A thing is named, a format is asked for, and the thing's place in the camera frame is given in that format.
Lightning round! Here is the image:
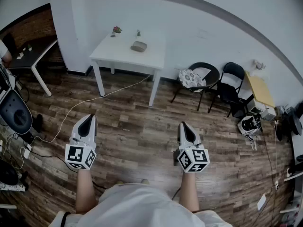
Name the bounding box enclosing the beige glasses case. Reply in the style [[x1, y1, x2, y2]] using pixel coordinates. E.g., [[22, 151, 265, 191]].
[[130, 41, 148, 53]]

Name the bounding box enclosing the yellow side table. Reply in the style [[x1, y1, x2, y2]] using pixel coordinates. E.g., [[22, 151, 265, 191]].
[[245, 71, 276, 108]]

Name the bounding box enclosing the white floor power strip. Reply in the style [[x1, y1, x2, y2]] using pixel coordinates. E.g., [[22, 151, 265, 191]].
[[257, 194, 267, 211]]

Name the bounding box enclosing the black folding chair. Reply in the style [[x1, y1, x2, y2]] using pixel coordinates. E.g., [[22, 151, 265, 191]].
[[207, 62, 248, 118]]

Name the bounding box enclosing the round black chair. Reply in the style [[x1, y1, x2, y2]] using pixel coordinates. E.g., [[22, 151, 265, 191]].
[[170, 62, 221, 112]]

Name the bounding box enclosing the white and black device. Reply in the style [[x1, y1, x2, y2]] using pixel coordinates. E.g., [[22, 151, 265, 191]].
[[238, 114, 263, 141]]

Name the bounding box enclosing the floral seat cushion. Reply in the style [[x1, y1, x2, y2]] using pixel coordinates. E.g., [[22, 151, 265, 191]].
[[178, 69, 204, 91]]

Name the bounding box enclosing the black shoulder strap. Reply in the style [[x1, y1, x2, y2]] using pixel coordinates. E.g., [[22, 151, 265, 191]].
[[60, 211, 71, 227]]

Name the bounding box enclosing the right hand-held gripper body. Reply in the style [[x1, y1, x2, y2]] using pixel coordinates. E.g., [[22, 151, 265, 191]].
[[174, 142, 211, 174]]

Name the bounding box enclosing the long white cable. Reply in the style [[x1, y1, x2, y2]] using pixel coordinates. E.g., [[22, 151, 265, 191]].
[[34, 74, 152, 144]]

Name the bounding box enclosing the dried flower bunch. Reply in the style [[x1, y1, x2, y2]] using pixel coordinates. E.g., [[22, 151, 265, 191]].
[[252, 59, 266, 71]]

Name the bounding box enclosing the dark plastic chair seat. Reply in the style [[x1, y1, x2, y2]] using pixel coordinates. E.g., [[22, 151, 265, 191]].
[[0, 90, 33, 136]]

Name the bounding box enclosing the person's white shirt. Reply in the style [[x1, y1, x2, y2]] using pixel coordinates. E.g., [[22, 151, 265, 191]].
[[48, 181, 234, 227]]

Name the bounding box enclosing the person's left forearm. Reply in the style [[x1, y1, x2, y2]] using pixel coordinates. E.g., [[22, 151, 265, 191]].
[[75, 168, 98, 214]]

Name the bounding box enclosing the person's right forearm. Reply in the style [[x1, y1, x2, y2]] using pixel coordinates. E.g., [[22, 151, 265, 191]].
[[178, 171, 201, 213]]

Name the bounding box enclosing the white power adapter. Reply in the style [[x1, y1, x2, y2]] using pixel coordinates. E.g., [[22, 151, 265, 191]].
[[23, 144, 33, 158]]

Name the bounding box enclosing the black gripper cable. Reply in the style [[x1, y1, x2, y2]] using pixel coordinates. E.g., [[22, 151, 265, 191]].
[[92, 181, 105, 194], [171, 188, 182, 201]]

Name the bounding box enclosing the white square table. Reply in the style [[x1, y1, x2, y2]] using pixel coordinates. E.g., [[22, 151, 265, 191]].
[[89, 31, 166, 107]]

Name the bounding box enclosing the red flower potted plant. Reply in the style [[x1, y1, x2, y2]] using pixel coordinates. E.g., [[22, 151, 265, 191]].
[[110, 26, 123, 37]]

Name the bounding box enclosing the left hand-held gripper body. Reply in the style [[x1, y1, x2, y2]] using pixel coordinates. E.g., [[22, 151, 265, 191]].
[[65, 137, 97, 171]]

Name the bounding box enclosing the grey box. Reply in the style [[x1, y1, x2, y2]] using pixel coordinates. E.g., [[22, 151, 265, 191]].
[[261, 107, 276, 122]]

